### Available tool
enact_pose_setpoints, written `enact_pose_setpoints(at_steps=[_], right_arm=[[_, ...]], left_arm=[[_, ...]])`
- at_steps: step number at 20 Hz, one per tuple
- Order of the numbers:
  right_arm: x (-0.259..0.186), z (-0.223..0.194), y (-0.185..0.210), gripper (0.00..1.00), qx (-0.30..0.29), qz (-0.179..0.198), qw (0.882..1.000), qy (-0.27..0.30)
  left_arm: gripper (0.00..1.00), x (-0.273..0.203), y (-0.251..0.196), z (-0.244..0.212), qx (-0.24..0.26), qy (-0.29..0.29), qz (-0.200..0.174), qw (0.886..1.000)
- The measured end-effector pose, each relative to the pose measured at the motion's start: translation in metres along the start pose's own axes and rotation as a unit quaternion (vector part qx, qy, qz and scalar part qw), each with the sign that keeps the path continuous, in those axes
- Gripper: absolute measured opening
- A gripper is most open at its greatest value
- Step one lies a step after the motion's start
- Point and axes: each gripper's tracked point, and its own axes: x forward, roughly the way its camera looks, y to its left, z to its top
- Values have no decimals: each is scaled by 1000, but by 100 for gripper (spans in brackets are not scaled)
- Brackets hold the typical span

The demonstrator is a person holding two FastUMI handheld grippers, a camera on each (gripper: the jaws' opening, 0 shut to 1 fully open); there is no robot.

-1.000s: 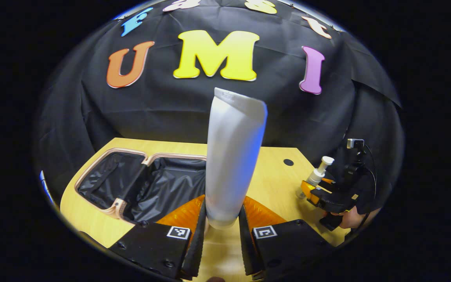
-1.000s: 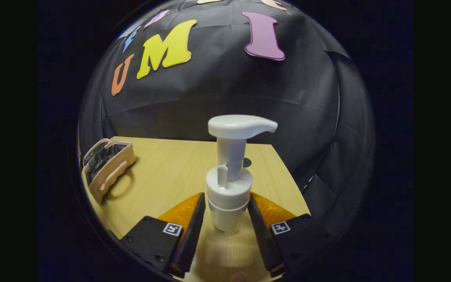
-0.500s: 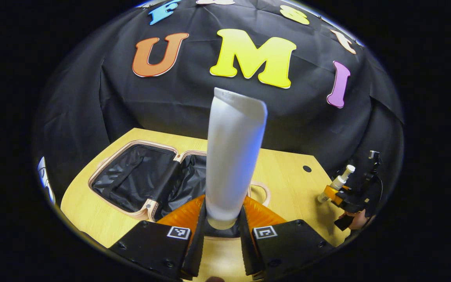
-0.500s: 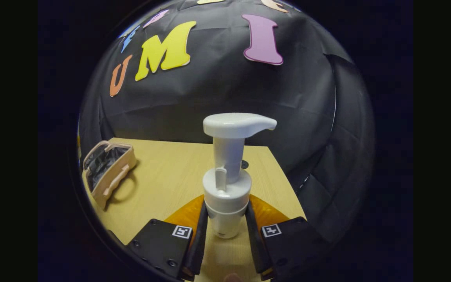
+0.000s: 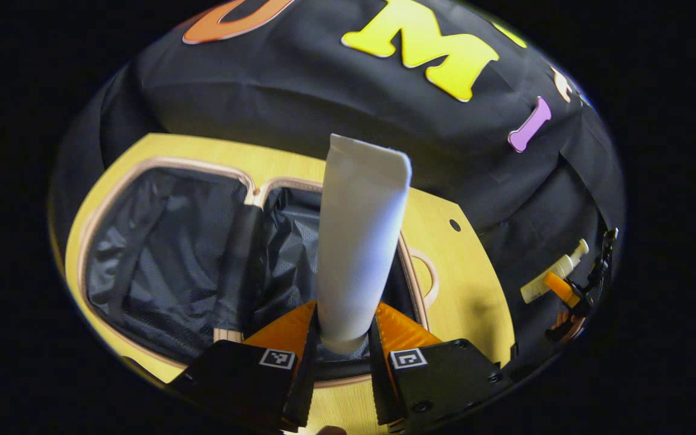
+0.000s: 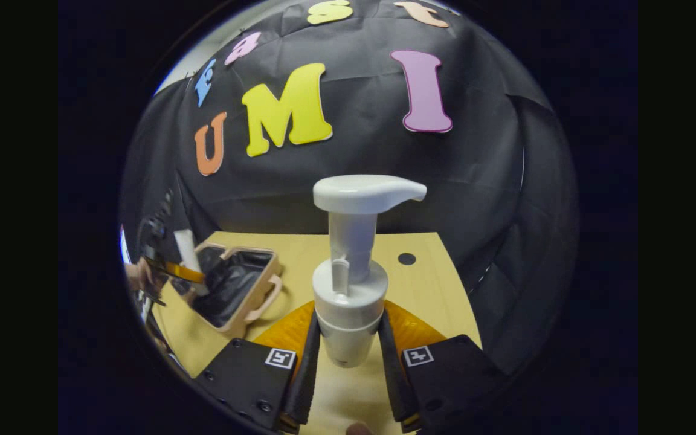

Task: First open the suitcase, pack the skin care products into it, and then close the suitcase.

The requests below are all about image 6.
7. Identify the white pump bottle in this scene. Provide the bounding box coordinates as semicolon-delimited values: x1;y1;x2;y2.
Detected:
312;174;428;369

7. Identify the black backdrop cloth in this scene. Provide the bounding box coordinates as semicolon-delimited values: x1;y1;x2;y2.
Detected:
121;0;579;375

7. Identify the white squeeze tube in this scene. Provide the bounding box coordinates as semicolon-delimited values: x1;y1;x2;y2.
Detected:
173;229;210;297

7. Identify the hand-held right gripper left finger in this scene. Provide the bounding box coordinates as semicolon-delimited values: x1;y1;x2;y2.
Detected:
193;300;323;434

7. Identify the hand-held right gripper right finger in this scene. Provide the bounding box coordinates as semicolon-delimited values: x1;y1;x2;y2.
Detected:
376;300;510;434

